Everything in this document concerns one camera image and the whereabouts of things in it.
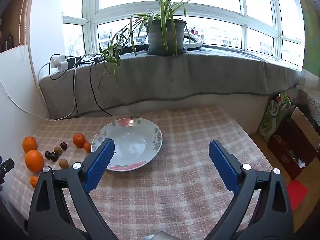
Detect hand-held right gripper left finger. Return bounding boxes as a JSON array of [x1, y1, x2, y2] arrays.
[[27, 137, 119, 240]]

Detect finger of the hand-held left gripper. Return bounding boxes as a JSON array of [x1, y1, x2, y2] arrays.
[[0, 158, 15, 184]]

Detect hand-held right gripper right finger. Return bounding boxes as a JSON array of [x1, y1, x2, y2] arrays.
[[204, 140, 294, 240]]

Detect large smooth orange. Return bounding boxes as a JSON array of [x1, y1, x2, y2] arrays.
[[25, 150, 45, 173]]

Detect orange mandarin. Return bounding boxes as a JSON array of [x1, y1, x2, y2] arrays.
[[22, 136, 38, 153], [73, 133, 86, 148]]

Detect floral white plate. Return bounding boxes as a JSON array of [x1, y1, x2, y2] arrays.
[[91, 117, 163, 172]]

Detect brown cardboard box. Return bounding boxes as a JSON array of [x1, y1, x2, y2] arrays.
[[267, 107, 320, 180]]

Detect checkered tablecloth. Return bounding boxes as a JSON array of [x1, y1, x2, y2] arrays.
[[10, 105, 273, 240]]

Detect green printed box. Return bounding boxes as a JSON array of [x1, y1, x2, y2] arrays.
[[259, 92, 292, 143]]

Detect red paper sheet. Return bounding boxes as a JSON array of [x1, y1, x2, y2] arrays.
[[286, 179, 309, 212]]

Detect grey blanket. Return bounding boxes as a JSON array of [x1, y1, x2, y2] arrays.
[[39, 46, 302, 120]]

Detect black power adapter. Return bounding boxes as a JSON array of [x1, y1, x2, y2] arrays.
[[66, 57, 82, 67]]

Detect black pot saucer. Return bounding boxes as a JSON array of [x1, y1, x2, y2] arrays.
[[145, 46, 188, 56]]

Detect grey plant pot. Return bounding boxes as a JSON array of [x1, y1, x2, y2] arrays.
[[144, 19, 187, 50]]

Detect spider plant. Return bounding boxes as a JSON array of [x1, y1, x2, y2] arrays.
[[97, 0, 208, 92]]

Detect white cable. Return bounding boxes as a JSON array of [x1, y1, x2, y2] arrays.
[[0, 65, 77, 121]]

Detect white ring light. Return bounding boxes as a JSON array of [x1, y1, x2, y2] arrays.
[[184, 32, 203, 50]]

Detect white window frame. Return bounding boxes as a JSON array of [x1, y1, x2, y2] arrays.
[[62, 0, 304, 68]]

